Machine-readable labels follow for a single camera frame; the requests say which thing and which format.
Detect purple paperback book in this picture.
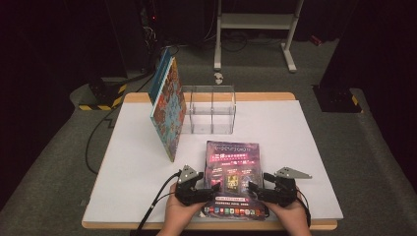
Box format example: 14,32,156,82
200,140,268,221

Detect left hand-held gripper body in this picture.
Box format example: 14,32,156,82
174,163,209,207

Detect clear acrylic book rack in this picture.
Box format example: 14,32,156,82
180,84,237,136

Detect colourful teal-spined picture book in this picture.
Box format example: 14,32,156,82
149,56,188,163

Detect blue picture book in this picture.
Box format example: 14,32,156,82
148,47,175,106

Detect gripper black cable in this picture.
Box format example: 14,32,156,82
135,169,182,236
296,189,312,228

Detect person's left hand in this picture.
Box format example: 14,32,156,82
161,182,207,231

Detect black equipment cabinet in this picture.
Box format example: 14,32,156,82
104,0,159,76

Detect thin black floor cable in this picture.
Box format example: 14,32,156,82
85,70,157,176

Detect black cables under desk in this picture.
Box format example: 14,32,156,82
204,29,283,54

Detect white metal stand frame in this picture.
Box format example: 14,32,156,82
212,0,306,74

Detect person's right hand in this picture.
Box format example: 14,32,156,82
263,197,311,232

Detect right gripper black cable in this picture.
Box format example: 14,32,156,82
296,189,312,228

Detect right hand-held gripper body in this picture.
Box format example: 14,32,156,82
269,165,314,207

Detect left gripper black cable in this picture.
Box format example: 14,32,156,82
135,169,182,236

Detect black yellow-striped stand base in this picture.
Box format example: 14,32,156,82
78,76,129,112
312,84,365,114

